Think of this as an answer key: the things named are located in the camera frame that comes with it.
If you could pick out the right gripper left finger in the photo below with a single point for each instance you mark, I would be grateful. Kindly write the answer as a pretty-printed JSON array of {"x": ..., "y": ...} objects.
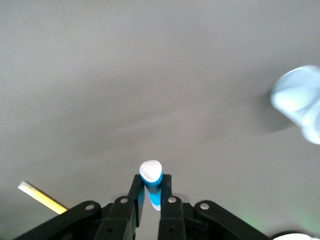
[{"x": 120, "y": 215}]

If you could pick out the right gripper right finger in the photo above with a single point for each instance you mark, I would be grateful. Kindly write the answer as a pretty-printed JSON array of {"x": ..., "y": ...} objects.
[{"x": 175, "y": 215}]

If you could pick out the blue marker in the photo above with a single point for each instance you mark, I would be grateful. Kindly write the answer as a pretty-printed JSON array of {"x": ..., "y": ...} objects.
[{"x": 152, "y": 180}]

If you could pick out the yellow marker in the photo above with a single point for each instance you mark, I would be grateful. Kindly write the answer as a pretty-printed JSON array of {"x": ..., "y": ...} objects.
[{"x": 42, "y": 198}]

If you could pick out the light blue plastic cup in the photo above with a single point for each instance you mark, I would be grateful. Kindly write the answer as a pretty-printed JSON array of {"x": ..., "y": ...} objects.
[{"x": 297, "y": 100}]

